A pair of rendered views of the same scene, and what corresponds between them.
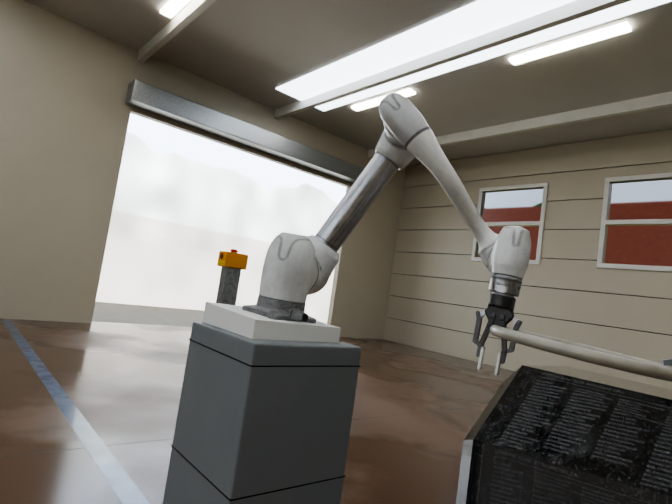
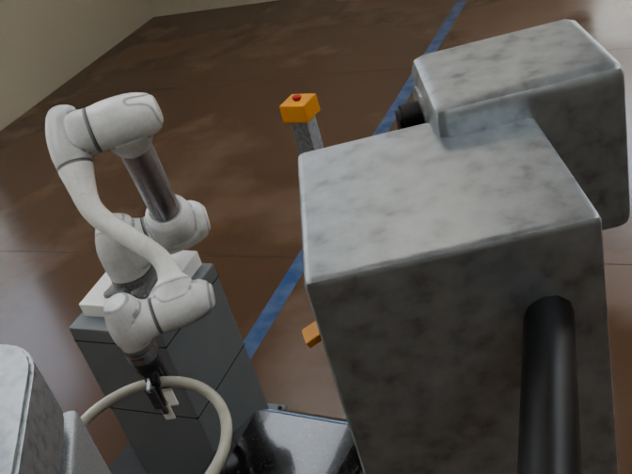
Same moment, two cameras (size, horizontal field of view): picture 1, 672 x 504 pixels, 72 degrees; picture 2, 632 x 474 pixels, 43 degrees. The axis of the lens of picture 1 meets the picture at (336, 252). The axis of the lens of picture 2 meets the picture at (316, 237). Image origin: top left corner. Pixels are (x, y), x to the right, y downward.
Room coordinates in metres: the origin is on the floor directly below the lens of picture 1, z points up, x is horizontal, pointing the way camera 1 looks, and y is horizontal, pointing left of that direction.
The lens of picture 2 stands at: (1.31, -2.39, 2.34)
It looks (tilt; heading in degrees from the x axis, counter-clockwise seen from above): 32 degrees down; 71
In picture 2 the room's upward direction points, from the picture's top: 16 degrees counter-clockwise
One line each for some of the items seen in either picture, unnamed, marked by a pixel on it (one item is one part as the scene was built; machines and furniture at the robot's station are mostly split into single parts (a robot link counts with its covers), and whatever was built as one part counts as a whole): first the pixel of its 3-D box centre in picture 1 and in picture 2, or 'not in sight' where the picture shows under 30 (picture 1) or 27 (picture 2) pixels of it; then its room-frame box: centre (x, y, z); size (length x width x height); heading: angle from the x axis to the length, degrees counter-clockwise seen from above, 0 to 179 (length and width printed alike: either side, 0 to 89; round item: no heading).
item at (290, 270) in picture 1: (289, 266); (121, 244); (1.51, 0.14, 1.02); 0.18 x 0.16 x 0.22; 167
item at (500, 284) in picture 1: (504, 286); (140, 349); (1.38, -0.52, 1.05); 0.09 x 0.09 x 0.06
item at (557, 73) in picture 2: not in sight; (507, 138); (1.69, -1.87, 2.00); 0.20 x 0.18 x 0.15; 124
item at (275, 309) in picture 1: (284, 308); (131, 279); (1.49, 0.14, 0.88); 0.22 x 0.18 x 0.06; 43
